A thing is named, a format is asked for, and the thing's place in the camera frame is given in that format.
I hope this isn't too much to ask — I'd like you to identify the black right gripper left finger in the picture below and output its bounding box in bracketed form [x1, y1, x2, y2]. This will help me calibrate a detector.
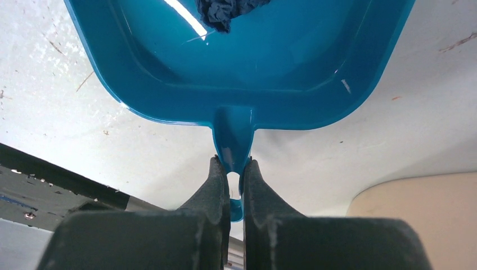
[179, 155, 231, 225]

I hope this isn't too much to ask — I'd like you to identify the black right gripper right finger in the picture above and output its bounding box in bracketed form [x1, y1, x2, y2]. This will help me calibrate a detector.
[242, 159, 304, 228]

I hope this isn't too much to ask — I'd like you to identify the blue dustpan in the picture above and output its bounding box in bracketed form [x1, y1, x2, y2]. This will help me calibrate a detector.
[63, 0, 416, 223]

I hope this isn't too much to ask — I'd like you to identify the dark blue scrap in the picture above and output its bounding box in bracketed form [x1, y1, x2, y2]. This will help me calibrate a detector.
[195, 0, 270, 33]

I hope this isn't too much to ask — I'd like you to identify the beige waste bin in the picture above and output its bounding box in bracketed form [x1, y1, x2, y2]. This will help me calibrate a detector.
[347, 173, 476, 269]

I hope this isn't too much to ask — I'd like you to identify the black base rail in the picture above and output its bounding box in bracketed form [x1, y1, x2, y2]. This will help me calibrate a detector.
[1, 144, 160, 231]

